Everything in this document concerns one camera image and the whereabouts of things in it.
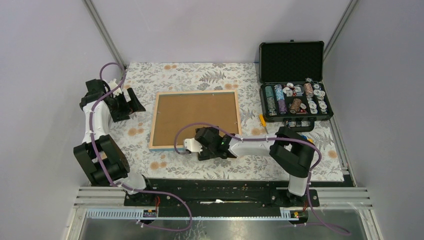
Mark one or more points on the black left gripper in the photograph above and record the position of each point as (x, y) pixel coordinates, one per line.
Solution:
(127, 109)

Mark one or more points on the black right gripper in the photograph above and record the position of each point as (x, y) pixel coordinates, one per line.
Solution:
(205, 154)

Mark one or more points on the yellow handled screwdriver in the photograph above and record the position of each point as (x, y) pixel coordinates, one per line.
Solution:
(263, 123)

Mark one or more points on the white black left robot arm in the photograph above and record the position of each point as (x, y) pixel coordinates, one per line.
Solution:
(98, 153)

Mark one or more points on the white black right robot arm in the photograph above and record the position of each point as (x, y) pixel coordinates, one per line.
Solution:
(286, 147)

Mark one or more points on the green poker chip stack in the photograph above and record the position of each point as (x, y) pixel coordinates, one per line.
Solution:
(270, 100)

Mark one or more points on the blue poker chip stack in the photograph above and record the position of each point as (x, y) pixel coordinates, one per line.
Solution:
(280, 99)

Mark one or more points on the blue yellow toy car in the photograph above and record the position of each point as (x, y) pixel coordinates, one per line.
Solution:
(308, 138)

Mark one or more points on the black poker chip case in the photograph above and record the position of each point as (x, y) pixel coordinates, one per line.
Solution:
(291, 64)

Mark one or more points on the brown poker chip stack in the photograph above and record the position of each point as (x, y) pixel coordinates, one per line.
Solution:
(308, 90)

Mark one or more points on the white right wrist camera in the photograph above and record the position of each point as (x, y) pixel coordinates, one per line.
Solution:
(192, 145)

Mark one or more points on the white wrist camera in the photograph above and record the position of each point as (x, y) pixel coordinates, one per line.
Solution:
(112, 85)
(192, 145)

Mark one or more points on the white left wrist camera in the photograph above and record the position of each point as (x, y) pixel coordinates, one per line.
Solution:
(112, 85)

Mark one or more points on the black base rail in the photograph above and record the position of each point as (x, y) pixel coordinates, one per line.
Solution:
(160, 186)

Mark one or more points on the white slotted cable duct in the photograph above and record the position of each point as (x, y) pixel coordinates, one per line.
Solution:
(147, 214)

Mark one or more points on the aluminium frame rails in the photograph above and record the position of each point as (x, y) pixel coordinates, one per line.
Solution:
(321, 197)

